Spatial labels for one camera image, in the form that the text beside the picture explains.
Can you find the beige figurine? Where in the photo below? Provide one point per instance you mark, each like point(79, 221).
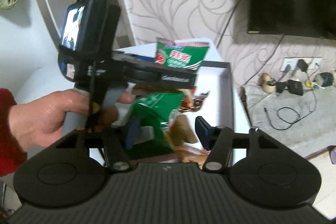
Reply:
point(267, 85)

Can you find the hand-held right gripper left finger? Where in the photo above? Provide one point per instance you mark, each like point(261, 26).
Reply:
point(132, 134)

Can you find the grey plug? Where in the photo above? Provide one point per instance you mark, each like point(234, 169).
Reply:
point(287, 68)

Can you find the dark grey device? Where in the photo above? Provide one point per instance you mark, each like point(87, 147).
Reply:
point(324, 79)

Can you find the person's left hand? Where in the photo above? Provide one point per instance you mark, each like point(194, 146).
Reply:
point(44, 113)

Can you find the light purple object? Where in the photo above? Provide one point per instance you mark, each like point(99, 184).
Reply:
point(333, 153)

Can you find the large green snack bag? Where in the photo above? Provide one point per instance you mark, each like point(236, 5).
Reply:
point(149, 113)

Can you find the black router box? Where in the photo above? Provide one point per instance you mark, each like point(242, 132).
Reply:
point(296, 87)

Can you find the brown paper snack packet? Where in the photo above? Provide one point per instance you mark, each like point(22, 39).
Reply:
point(183, 129)

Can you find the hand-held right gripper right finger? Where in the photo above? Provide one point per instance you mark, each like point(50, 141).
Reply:
point(203, 132)

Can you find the yellow-green small item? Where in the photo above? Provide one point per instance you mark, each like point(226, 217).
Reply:
point(309, 84)

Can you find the white wall outlet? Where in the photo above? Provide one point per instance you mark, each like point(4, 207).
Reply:
point(312, 61)

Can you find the dark grey box white inside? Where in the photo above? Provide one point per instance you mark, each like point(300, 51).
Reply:
point(215, 98)

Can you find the black power adapter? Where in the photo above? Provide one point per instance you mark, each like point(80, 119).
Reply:
point(280, 87)

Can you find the black charger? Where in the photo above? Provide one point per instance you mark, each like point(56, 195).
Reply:
point(302, 65)

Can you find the small green snack bag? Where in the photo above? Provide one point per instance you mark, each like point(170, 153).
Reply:
point(181, 56)

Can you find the brown shiny candy wrapper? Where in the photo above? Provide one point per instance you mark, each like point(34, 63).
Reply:
point(200, 99)

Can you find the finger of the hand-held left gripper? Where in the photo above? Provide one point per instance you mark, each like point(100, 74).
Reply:
point(178, 71)
point(143, 58)

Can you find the grey stone cabinet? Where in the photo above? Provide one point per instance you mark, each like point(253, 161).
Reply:
point(315, 113)

